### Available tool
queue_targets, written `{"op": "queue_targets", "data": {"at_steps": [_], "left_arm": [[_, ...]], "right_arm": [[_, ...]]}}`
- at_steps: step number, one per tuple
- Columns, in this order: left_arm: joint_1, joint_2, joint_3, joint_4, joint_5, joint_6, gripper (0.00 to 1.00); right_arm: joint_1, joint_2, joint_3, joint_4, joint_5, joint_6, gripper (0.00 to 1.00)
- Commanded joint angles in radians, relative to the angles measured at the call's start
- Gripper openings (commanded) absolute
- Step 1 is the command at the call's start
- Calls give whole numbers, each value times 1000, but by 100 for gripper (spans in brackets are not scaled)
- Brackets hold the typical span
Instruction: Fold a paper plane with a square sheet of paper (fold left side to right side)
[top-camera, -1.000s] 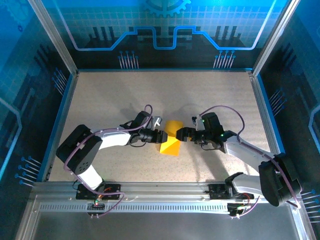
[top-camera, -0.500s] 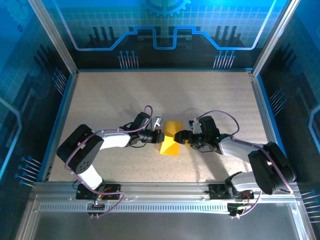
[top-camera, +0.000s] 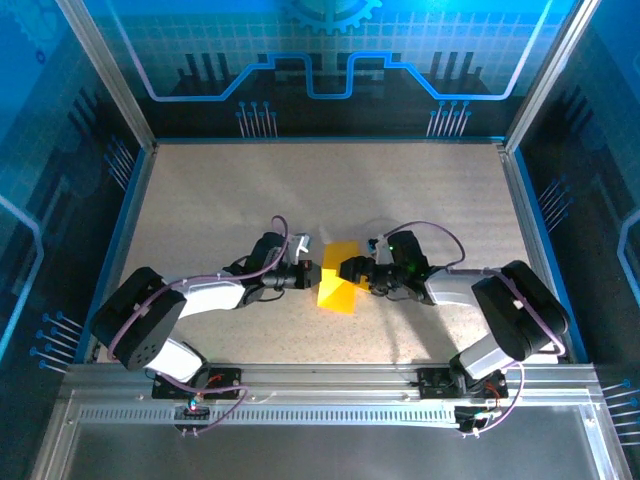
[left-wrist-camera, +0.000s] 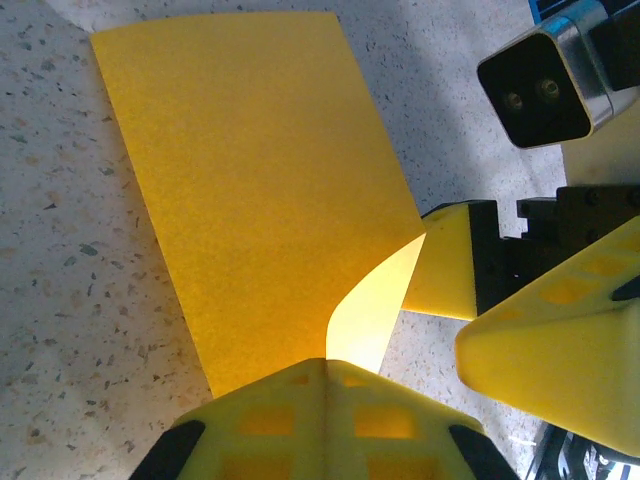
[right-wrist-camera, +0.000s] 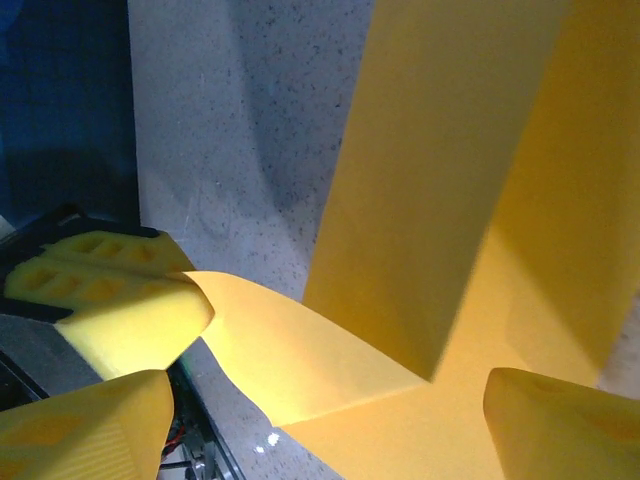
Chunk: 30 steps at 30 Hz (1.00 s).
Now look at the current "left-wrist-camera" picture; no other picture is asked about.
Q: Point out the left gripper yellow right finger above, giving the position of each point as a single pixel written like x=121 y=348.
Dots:
x=380 y=425

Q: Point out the right wrist camera box silver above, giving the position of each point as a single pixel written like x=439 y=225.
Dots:
x=535 y=95

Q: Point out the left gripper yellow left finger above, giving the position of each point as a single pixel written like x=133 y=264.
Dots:
x=280 y=425

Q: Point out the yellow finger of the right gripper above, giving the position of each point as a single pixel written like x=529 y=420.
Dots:
x=447 y=270
x=565 y=350

